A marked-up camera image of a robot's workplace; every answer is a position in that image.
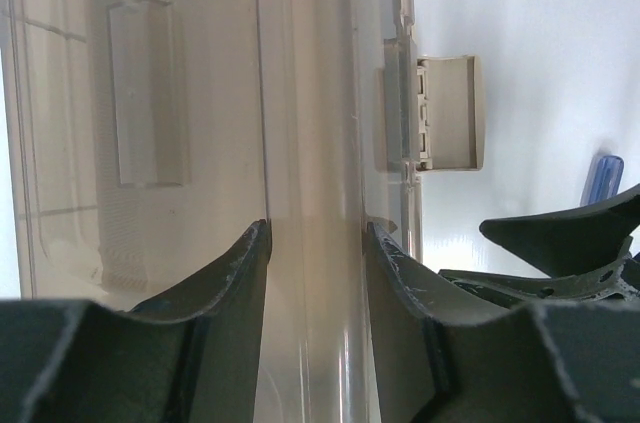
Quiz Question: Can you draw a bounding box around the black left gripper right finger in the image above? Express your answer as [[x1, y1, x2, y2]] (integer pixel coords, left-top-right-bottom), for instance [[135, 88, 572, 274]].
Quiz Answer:
[[365, 223, 639, 422]]

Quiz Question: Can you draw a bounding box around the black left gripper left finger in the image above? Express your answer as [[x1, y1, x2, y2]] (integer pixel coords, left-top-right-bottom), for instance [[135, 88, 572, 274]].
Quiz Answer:
[[1, 220, 272, 422]]

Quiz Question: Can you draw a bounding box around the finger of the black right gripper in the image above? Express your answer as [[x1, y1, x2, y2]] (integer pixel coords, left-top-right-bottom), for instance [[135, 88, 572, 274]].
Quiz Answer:
[[439, 256, 639, 306], [479, 186, 639, 278]]

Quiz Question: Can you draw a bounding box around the beige plastic tool box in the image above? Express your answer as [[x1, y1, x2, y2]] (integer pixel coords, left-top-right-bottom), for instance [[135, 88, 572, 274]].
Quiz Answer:
[[1, 0, 485, 422]]

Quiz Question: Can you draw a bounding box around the large blue red screwdriver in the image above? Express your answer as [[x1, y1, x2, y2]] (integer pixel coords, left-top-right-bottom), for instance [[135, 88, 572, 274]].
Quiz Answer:
[[580, 153, 624, 206]]

